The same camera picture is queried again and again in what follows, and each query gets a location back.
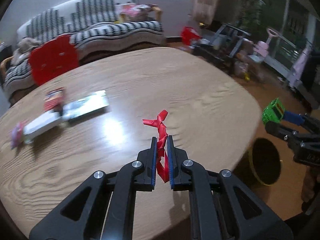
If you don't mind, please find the white cardboard box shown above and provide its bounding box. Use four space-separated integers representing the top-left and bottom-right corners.
23 110 63 144

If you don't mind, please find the pink cushion on sofa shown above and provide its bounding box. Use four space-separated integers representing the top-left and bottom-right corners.
116 2 158 23

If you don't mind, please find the green silver packet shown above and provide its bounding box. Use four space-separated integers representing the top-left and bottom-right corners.
62 90 110 122

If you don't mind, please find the red bear-shaped chair back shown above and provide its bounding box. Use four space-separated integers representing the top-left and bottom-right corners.
28 35 79 86

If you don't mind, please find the black white striped sofa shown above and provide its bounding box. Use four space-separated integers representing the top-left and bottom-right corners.
0 0 164 98

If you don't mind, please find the dark red snack packet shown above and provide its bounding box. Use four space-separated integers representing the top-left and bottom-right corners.
43 87 65 112

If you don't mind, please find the purple plush toy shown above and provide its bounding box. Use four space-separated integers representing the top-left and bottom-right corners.
11 121 25 149

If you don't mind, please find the green toy car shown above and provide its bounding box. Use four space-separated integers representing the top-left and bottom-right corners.
261 98 285 125

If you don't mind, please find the black yellow trash bin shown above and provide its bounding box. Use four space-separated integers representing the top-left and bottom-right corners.
247 138 281 186

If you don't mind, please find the black metal rack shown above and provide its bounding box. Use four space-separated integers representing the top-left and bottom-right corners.
192 23 251 68

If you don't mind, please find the beige plush on sofa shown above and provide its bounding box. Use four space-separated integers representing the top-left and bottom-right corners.
11 37 42 66

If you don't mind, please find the beige patterned curtain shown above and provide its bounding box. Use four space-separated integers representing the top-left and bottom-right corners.
192 0 218 25

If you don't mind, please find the red ribbon strip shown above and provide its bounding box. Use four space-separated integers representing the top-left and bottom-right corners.
143 110 169 183

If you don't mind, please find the pink toy ride-on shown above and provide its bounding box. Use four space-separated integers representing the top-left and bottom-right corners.
248 28 279 63

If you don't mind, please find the red bag on floor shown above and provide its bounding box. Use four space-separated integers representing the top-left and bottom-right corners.
181 26 201 46

